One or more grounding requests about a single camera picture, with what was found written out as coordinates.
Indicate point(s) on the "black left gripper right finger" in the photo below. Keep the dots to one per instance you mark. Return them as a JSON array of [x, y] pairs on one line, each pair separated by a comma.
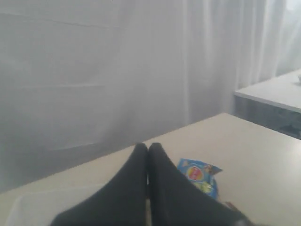
[[175, 201]]

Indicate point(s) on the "grey side table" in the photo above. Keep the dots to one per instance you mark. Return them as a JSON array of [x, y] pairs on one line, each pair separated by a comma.
[[274, 104]]

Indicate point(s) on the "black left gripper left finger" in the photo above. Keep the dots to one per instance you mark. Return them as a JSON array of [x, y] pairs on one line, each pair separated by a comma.
[[121, 202]]

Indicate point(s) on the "white perforated plastic basket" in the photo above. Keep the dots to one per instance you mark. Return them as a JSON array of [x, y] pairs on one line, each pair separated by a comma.
[[39, 209]]

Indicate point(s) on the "blue chips bag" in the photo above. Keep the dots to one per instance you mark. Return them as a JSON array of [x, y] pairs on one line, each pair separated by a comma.
[[201, 175]]

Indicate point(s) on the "white curtain backdrop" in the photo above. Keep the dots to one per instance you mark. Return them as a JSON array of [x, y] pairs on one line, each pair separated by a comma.
[[83, 78]]

